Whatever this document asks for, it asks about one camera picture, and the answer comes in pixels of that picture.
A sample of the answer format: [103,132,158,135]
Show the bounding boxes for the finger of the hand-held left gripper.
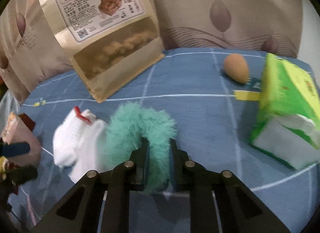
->
[0,166,38,186]
[0,142,31,158]

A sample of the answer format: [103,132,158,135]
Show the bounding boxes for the white socks with red clip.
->
[52,106,108,183]

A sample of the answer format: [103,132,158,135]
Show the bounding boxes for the brown egg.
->
[223,53,250,84]

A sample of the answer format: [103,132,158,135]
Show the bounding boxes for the pink cup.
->
[7,121,42,167]

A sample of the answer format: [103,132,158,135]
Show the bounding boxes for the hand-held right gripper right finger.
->
[169,138,292,233]

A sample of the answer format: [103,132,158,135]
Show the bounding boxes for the kraft paper snack bag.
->
[37,0,165,103]

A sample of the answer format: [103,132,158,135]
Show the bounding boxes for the green tissue pack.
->
[250,53,320,171]

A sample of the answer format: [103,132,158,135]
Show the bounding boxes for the beige leaf print curtain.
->
[0,0,315,106]

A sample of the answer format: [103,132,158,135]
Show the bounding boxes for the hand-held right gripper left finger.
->
[30,138,150,233]

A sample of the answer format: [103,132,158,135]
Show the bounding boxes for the blue checkered tablecloth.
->
[0,48,320,233]

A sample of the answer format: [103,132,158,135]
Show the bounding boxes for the teal fluffy scrunchie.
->
[104,102,177,196]

